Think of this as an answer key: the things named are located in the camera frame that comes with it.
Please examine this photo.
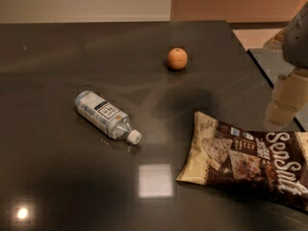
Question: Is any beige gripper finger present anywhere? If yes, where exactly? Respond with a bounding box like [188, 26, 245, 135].
[264, 68, 308, 131]

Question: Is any brown sea salt chip bag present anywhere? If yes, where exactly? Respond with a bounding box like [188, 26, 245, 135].
[177, 112, 308, 212]

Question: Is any orange fruit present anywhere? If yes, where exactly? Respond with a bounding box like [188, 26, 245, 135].
[167, 48, 188, 70]

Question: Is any clear plastic tea bottle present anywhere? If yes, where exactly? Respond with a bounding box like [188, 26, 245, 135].
[75, 90, 141, 144]

